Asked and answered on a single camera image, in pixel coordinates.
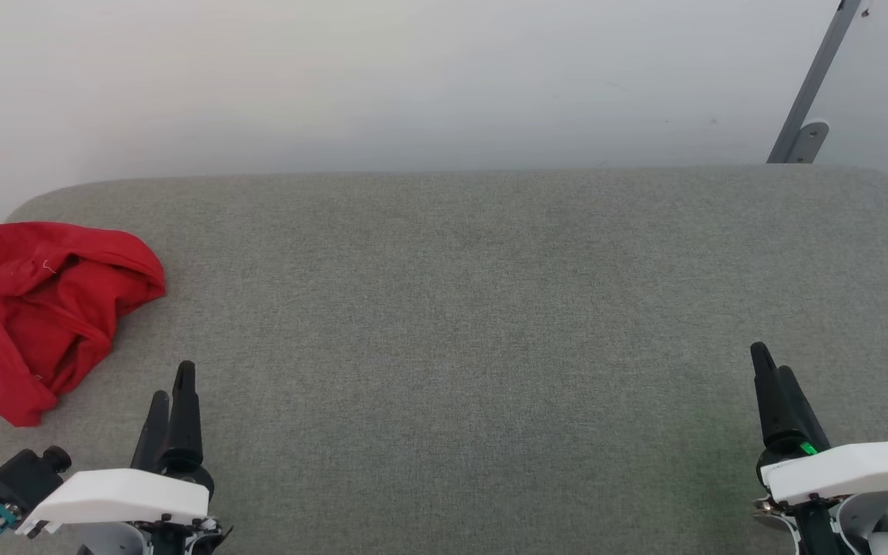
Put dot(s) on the grey metal pole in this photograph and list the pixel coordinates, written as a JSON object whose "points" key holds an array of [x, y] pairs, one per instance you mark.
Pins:
{"points": [[814, 85]]}

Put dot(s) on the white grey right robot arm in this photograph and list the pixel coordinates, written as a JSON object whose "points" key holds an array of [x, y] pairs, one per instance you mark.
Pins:
{"points": [[860, 520]]}

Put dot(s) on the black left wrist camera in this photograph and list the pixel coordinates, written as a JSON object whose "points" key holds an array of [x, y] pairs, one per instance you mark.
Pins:
{"points": [[20, 478]]}

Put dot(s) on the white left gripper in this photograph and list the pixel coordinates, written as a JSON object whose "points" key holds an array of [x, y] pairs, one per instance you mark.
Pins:
{"points": [[120, 497]]}

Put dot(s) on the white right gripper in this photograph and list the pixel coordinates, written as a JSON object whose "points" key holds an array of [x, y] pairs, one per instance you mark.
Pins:
{"points": [[845, 470]]}

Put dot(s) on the red white basketball jersey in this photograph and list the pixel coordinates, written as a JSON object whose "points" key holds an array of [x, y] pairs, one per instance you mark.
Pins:
{"points": [[51, 308]]}

